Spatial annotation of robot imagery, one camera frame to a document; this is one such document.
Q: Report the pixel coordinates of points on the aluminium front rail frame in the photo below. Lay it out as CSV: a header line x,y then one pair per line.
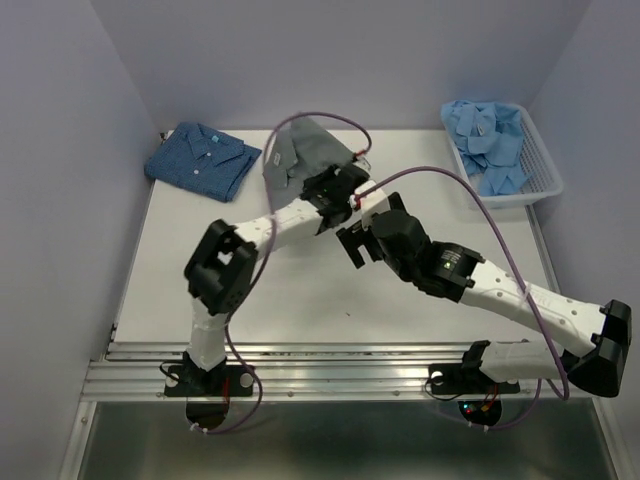
x,y
343,369

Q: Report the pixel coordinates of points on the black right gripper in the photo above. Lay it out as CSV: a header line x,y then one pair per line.
x,y
354,236

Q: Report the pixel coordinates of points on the white plastic laundry basket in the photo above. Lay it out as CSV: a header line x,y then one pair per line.
x,y
544,180

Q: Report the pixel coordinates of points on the light blue shirt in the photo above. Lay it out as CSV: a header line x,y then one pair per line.
x,y
489,137

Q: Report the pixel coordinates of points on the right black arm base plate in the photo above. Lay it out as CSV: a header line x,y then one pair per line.
x,y
452,379

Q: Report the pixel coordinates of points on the blue checked folded shirt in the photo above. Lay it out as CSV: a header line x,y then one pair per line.
x,y
202,160

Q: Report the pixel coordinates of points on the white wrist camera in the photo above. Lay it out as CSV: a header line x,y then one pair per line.
x,y
368,201
359,159

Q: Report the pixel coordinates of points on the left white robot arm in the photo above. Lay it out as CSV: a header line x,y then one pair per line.
x,y
220,272

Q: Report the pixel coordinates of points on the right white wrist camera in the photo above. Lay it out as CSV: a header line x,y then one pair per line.
x,y
368,201

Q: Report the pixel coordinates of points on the grey long sleeve shirt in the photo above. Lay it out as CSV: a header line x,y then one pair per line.
x,y
302,150

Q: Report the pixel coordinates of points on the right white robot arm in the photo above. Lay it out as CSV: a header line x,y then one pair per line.
x,y
582,343

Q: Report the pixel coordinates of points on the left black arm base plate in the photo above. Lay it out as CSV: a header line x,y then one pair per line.
x,y
187,381

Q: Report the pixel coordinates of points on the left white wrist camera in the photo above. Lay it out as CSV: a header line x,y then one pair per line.
x,y
359,159

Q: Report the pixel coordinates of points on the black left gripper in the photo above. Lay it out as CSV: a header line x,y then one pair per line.
x,y
311,182

